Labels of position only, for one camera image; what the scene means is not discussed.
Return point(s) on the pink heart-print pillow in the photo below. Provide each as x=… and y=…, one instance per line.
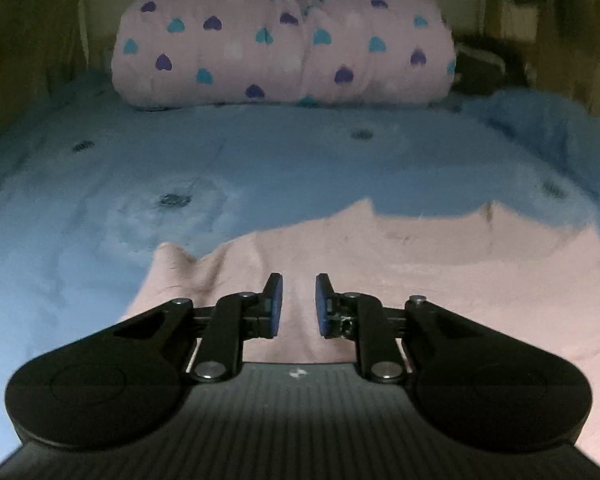
x=176, y=53

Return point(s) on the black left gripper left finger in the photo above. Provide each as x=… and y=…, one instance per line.
x=233, y=320

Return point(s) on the blue dandelion pillow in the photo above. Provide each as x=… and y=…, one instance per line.
x=559, y=131

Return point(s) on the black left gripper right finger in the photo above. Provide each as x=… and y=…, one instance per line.
x=361, y=319

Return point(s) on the blue dandelion bed sheet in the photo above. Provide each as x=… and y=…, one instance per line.
x=90, y=188

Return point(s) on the pink knitted sweater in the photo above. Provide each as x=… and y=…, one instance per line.
x=529, y=281

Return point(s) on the black and white garment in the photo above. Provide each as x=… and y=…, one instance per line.
x=485, y=65

